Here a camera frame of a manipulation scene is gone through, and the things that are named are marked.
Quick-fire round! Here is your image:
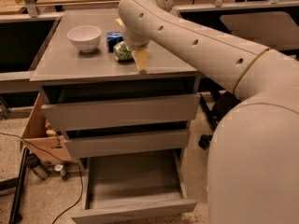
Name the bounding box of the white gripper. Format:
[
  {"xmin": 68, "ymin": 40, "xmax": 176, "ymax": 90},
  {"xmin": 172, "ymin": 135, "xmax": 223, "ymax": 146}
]
[{"xmin": 115, "ymin": 18, "xmax": 150, "ymax": 72}]

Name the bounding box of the green soda can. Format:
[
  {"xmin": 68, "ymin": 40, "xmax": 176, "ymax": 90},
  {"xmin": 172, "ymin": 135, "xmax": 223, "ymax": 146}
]
[{"xmin": 113, "ymin": 41, "xmax": 133, "ymax": 62}]

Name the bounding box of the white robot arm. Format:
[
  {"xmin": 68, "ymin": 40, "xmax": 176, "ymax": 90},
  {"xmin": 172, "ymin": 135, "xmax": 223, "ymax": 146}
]
[{"xmin": 118, "ymin": 0, "xmax": 299, "ymax": 224}]

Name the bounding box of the blue pepsi can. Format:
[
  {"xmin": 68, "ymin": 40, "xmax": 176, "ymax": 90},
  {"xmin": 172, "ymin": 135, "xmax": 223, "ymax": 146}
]
[{"xmin": 107, "ymin": 32, "xmax": 123, "ymax": 52}]

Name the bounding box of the grey top drawer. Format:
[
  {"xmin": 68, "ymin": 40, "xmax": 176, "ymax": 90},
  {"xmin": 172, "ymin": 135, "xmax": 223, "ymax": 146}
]
[{"xmin": 42, "ymin": 94, "xmax": 199, "ymax": 132}]

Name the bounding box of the grey drawer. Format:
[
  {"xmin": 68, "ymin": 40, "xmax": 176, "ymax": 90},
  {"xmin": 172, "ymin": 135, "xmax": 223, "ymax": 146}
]
[
  {"xmin": 72, "ymin": 150, "xmax": 196, "ymax": 224},
  {"xmin": 65, "ymin": 129, "xmax": 190, "ymax": 158},
  {"xmin": 42, "ymin": 94, "xmax": 199, "ymax": 132}
]

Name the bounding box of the grey drawer cabinet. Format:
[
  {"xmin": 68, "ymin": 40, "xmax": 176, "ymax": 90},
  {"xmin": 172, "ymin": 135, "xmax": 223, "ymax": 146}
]
[{"xmin": 30, "ymin": 6, "xmax": 206, "ymax": 224}]

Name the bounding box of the grey middle drawer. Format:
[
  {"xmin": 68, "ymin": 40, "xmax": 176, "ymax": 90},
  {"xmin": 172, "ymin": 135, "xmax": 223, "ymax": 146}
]
[{"xmin": 65, "ymin": 129, "xmax": 190, "ymax": 158}]

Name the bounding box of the grey bottom drawer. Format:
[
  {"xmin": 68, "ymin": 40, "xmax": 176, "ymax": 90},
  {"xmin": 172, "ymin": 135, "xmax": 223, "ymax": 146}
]
[{"xmin": 72, "ymin": 150, "xmax": 196, "ymax": 224}]

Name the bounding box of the small can on floor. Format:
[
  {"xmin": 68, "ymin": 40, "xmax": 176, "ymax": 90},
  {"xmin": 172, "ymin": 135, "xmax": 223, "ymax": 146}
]
[{"xmin": 54, "ymin": 164, "xmax": 69, "ymax": 181}]

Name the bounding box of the white bowl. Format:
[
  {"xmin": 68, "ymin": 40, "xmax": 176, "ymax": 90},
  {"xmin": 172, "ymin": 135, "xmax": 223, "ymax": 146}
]
[{"xmin": 67, "ymin": 25, "xmax": 102, "ymax": 52}]

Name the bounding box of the brown cardboard box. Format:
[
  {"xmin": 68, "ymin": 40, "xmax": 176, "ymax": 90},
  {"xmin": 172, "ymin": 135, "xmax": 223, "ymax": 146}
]
[{"xmin": 22, "ymin": 94, "xmax": 73, "ymax": 164}]

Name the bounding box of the black office chair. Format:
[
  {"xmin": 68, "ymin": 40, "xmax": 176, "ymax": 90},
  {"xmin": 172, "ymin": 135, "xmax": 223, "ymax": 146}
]
[{"xmin": 207, "ymin": 11, "xmax": 299, "ymax": 148}]

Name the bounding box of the metal bottle on floor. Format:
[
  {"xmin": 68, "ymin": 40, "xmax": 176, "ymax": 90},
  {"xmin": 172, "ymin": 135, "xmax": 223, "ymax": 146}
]
[{"xmin": 25, "ymin": 154, "xmax": 49, "ymax": 180}]

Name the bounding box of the black stand leg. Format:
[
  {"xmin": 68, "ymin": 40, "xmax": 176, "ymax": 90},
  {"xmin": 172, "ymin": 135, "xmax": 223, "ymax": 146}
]
[{"xmin": 0, "ymin": 147, "xmax": 30, "ymax": 224}]

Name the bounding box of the black floor cable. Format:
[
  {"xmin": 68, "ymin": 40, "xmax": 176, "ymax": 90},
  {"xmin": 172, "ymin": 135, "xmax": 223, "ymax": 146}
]
[{"xmin": 0, "ymin": 132, "xmax": 85, "ymax": 224}]

